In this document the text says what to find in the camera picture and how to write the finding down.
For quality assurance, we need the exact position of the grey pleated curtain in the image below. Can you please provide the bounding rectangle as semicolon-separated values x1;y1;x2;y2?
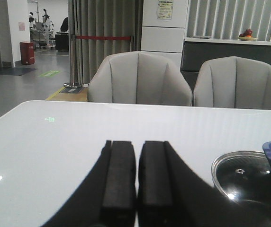
68;0;143;85

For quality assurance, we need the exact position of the grey upholstered chair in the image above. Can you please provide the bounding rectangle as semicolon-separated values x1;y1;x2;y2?
87;51;192;106
194;56;271;110

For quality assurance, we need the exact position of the left grey upholstered chair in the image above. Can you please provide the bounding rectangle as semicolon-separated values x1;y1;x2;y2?
87;51;192;106

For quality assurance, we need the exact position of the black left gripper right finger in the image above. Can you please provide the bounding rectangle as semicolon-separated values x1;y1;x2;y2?
138;141;271;227

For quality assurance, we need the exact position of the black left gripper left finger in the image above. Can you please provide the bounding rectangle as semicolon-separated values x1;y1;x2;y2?
43;140;136;227

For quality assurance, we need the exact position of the fruit bowl on counter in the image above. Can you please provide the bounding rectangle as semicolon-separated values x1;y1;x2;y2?
238;28;257;41

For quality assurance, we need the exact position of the right grey upholstered chair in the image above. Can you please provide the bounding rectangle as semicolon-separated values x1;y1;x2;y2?
194;56;271;110

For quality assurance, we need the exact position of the white cabinet with poster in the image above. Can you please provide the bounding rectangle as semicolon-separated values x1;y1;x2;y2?
141;0;189;68

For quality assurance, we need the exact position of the red bin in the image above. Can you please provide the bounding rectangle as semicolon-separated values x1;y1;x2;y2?
20;42;35;65

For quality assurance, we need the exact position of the glass pot lid blue knob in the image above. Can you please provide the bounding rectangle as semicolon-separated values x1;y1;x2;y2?
211;141;271;226

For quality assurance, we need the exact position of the grey kitchen counter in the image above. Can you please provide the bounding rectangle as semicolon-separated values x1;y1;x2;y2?
181;38;271;90

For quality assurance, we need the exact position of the red belt stanchion barrier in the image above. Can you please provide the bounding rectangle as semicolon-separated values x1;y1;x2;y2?
63;34;134;88

